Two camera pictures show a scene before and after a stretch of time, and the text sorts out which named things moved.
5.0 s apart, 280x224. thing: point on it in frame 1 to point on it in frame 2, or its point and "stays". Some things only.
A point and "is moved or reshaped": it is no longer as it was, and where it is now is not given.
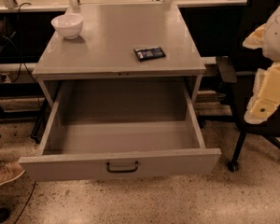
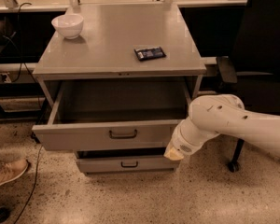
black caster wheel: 1,215 stays
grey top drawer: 120,130 is moved or reshaped
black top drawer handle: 121,171 to 123,137
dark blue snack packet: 145,53 stays
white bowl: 68,25 stays
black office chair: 257,4 stays
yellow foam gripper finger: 257,39 to 174,155
